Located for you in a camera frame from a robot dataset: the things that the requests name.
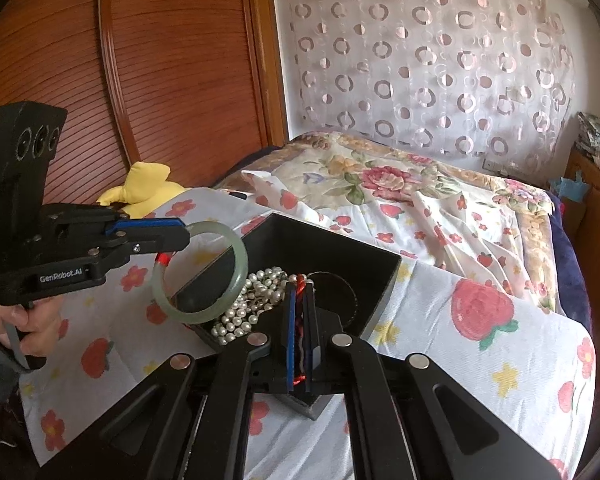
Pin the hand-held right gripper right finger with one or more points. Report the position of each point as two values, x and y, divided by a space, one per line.
308 332

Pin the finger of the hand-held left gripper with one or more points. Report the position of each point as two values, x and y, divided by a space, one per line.
155 242
150 224

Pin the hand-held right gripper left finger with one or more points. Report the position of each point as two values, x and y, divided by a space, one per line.
291 332

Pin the pale green jade bangle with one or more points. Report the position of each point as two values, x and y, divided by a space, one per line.
240 270

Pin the black box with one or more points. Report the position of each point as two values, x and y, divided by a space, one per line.
330 252

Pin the person's left hand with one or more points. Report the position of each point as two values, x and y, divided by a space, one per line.
35 317

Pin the yellow plush toy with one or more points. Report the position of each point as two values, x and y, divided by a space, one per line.
145 185

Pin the strawberry print sheet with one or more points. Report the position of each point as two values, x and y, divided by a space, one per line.
455 360

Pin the wooden wardrobe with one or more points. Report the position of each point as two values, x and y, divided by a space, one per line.
155 75

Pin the floral quilt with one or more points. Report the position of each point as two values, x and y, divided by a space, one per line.
380 180

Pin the dark blue blanket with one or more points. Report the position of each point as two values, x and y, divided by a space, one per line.
575 260

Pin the sheer circle pattern curtain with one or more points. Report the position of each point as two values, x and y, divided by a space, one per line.
420 60

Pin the blue paper bag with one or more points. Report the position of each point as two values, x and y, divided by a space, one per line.
571 187

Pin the wooden side cabinet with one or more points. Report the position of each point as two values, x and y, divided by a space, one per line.
597 220

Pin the stack of magazines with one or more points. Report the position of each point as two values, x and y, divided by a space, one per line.
596 132

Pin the white wall socket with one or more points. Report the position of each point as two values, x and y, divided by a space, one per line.
490 165

